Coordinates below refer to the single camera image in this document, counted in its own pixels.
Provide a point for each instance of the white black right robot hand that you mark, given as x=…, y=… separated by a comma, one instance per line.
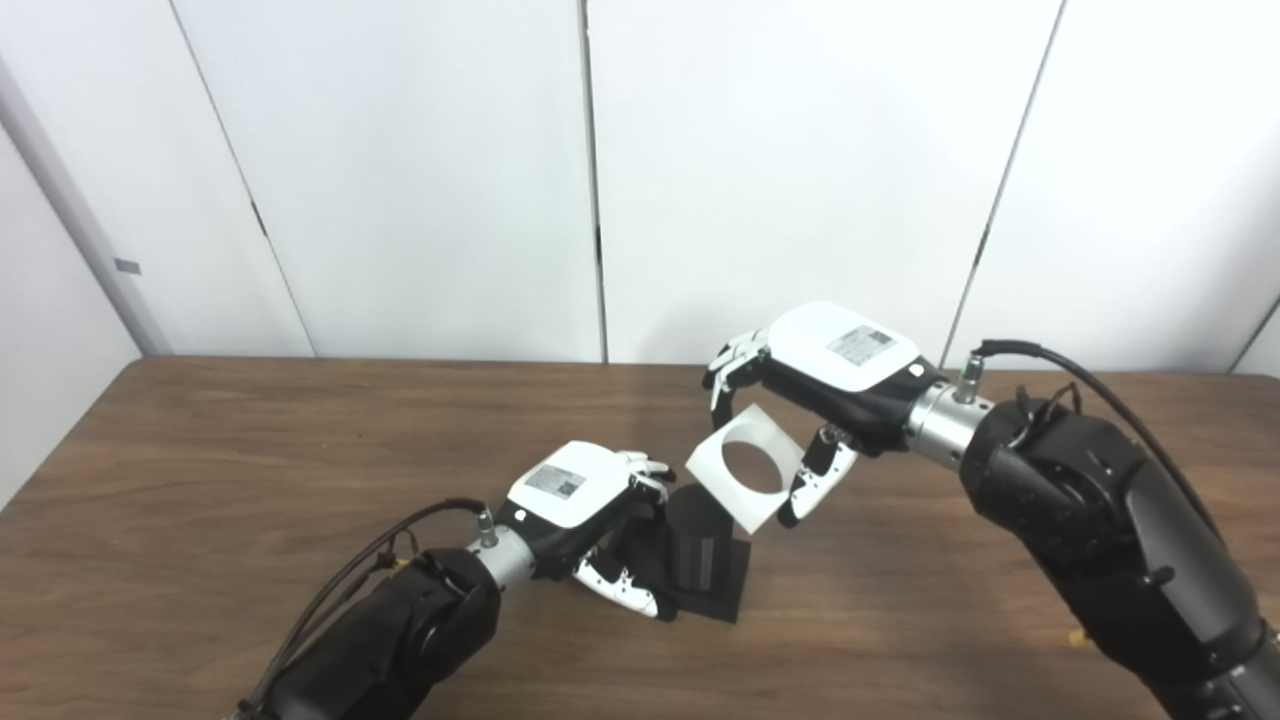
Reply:
x=840, y=355

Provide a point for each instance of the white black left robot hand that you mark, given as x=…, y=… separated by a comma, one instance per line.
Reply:
x=565, y=495

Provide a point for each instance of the black peg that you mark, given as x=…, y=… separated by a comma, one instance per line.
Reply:
x=700, y=555

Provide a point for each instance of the white square piece with hole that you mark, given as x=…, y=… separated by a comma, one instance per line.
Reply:
x=715, y=475

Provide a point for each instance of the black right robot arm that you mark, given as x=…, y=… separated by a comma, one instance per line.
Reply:
x=1110, y=530

